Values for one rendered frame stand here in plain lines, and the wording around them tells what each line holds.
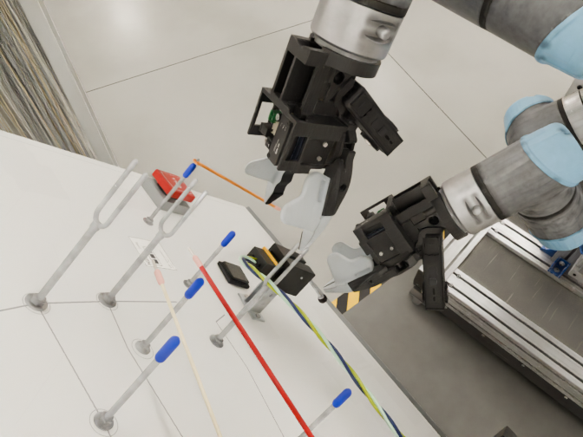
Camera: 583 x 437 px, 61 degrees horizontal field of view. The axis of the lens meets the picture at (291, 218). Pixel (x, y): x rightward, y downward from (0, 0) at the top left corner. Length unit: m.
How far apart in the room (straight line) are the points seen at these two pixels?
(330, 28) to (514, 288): 1.44
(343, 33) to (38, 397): 0.36
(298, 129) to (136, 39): 2.50
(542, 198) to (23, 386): 0.54
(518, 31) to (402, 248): 0.29
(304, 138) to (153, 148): 1.88
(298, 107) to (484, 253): 1.41
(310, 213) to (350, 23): 0.19
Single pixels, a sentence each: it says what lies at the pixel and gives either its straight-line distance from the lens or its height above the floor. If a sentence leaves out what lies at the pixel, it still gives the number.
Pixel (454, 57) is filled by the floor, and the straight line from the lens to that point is 2.82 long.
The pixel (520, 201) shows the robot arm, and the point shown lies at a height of 1.23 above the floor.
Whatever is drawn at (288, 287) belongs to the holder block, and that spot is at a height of 1.12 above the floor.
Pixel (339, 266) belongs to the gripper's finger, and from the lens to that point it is 0.68.
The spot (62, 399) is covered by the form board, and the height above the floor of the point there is 1.34.
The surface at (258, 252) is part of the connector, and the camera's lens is 0.59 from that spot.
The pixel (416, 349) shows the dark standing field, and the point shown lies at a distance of 1.84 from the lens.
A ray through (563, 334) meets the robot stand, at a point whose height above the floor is 0.21.
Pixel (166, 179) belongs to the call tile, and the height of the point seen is 1.14.
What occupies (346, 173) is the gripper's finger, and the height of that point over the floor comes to 1.30.
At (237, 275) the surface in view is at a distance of 0.69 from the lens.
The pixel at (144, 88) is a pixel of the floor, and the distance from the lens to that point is 2.62.
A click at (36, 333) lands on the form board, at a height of 1.34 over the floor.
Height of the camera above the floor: 1.69
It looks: 57 degrees down
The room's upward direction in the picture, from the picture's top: straight up
